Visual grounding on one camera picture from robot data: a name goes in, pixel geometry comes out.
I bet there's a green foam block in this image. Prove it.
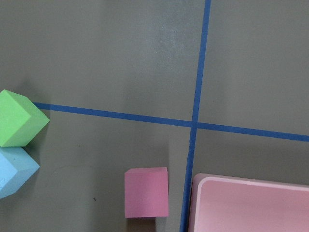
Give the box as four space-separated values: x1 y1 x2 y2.
0 89 49 147

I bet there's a pink plastic bin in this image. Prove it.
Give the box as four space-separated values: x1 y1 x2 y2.
188 174 309 232

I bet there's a pink foam block near bin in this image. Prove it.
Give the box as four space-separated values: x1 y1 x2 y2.
125 167 169 218

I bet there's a blue foam block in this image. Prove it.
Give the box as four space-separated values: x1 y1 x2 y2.
0 147 40 198

